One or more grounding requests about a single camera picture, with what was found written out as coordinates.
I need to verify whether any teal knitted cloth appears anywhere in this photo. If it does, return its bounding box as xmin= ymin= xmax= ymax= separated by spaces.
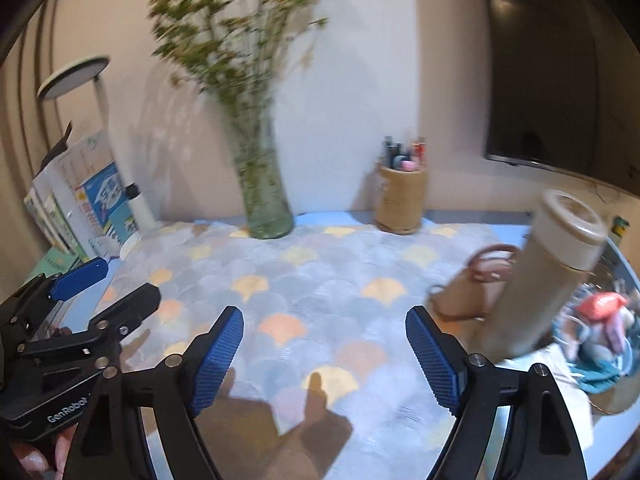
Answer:
xmin=568 ymin=359 xmax=620 ymax=394

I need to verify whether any red powder zip bag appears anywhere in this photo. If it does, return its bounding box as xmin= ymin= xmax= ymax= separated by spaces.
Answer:
xmin=576 ymin=292 xmax=628 ymax=322

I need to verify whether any left human hand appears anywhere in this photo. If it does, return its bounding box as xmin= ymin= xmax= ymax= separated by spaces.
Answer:
xmin=10 ymin=425 xmax=77 ymax=480

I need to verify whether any green book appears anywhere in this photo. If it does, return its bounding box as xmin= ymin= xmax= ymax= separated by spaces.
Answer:
xmin=24 ymin=247 xmax=81 ymax=284

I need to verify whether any blue cover book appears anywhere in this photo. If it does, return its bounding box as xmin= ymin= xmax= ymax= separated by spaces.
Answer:
xmin=75 ymin=162 xmax=138 ymax=258

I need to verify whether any stack of white books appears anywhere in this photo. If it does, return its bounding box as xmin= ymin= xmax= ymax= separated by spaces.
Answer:
xmin=24 ymin=138 xmax=114 ymax=262

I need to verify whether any small brown handbag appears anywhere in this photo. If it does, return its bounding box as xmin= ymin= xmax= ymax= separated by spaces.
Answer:
xmin=427 ymin=244 xmax=521 ymax=322

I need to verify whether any patterned fan-shell table mat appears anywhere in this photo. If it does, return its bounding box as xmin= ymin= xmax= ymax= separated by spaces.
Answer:
xmin=100 ymin=223 xmax=526 ymax=479

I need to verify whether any white desk lamp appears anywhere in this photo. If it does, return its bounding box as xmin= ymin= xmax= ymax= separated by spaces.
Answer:
xmin=37 ymin=55 xmax=157 ymax=233

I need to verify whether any beige cylindrical thermos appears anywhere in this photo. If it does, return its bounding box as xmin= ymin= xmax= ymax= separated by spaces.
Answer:
xmin=469 ymin=190 xmax=606 ymax=363

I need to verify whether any glass vase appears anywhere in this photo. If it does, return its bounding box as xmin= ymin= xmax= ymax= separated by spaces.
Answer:
xmin=226 ymin=108 xmax=294 ymax=240

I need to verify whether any woven pen holder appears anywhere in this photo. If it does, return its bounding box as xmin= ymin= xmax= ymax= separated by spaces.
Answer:
xmin=373 ymin=165 xmax=426 ymax=235

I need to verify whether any dried flower bouquet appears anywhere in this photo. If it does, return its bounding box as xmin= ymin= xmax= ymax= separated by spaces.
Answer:
xmin=148 ymin=0 xmax=329 ymax=167

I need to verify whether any black wall television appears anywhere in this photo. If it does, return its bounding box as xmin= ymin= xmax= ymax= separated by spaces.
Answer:
xmin=485 ymin=0 xmax=639 ymax=195

